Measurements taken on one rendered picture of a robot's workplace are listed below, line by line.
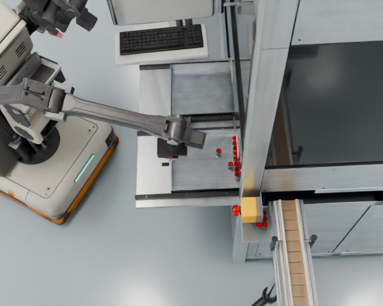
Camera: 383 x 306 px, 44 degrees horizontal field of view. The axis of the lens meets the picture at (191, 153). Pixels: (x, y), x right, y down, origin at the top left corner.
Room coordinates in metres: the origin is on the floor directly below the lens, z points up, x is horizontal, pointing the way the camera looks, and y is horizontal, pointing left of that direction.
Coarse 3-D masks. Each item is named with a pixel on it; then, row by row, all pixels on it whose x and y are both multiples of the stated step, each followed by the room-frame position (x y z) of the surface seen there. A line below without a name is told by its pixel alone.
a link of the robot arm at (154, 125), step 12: (60, 84) 0.87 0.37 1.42; (72, 96) 0.83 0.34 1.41; (72, 108) 0.80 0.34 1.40; (84, 108) 0.79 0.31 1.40; (96, 108) 0.79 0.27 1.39; (108, 108) 0.79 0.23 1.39; (60, 120) 0.77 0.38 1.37; (108, 120) 0.76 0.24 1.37; (120, 120) 0.75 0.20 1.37; (132, 120) 0.75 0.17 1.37; (144, 120) 0.75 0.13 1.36; (156, 120) 0.75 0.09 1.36; (168, 120) 0.74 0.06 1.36; (180, 120) 0.74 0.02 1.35; (156, 132) 0.71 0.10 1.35; (168, 132) 0.71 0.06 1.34; (180, 132) 0.71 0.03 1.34
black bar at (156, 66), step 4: (228, 60) 1.30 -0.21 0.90; (144, 64) 1.33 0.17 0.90; (148, 64) 1.32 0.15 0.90; (152, 64) 1.32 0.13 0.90; (156, 64) 1.32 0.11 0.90; (160, 64) 1.32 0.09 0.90; (164, 64) 1.31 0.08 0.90; (168, 64) 1.31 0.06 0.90; (140, 68) 1.31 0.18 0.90; (144, 68) 1.31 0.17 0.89; (148, 68) 1.31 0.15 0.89; (152, 68) 1.31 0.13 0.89; (156, 68) 1.31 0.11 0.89; (160, 68) 1.31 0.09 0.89; (164, 68) 1.30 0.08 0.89; (168, 68) 1.30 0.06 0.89
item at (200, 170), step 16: (208, 144) 0.90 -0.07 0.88; (224, 144) 0.89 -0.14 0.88; (176, 160) 0.84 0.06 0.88; (192, 160) 0.83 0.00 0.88; (208, 160) 0.83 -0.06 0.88; (224, 160) 0.82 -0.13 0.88; (176, 176) 0.77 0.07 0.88; (192, 176) 0.77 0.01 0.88; (208, 176) 0.76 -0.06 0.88; (224, 176) 0.75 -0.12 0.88; (176, 192) 0.70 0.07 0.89
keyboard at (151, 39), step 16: (128, 32) 1.59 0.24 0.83; (144, 32) 1.58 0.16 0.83; (160, 32) 1.57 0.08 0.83; (176, 32) 1.56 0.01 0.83; (192, 32) 1.54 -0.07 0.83; (128, 48) 1.49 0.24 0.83; (144, 48) 1.48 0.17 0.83; (160, 48) 1.48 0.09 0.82; (176, 48) 1.47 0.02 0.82; (192, 48) 1.47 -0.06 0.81
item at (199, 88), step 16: (176, 64) 1.30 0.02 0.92; (192, 64) 1.29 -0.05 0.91; (208, 64) 1.28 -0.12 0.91; (224, 64) 1.28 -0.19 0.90; (176, 80) 1.23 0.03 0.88; (192, 80) 1.23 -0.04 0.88; (208, 80) 1.22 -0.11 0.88; (224, 80) 1.21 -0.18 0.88; (176, 96) 1.15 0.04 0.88; (192, 96) 1.14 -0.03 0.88; (208, 96) 1.13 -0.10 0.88; (224, 96) 1.12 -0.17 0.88; (176, 112) 1.07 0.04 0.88; (192, 112) 1.06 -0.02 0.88; (208, 112) 1.03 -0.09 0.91; (224, 112) 1.02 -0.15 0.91
